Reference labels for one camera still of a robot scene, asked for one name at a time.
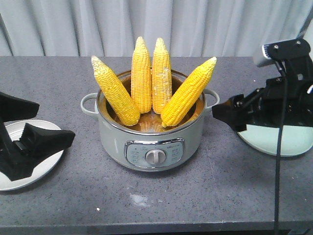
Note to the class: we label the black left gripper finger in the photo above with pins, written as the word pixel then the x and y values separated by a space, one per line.
pixel 39 142
pixel 13 108

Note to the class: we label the grey electric cooking pot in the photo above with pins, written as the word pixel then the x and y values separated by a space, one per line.
pixel 148 146

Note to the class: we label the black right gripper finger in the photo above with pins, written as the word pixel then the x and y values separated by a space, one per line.
pixel 233 113

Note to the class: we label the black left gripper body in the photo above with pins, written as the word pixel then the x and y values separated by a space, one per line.
pixel 14 162

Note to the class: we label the blemished yellow corn cob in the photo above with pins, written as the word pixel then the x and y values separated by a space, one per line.
pixel 161 77

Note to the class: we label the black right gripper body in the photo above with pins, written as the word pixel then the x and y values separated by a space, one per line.
pixel 265 106

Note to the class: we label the grey curtain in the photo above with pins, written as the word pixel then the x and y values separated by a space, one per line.
pixel 190 28

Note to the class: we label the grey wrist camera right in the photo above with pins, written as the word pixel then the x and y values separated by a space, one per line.
pixel 262 57

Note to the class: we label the pale green plate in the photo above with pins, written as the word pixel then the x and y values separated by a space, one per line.
pixel 296 140

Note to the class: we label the white plate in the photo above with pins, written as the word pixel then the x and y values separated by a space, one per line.
pixel 15 132

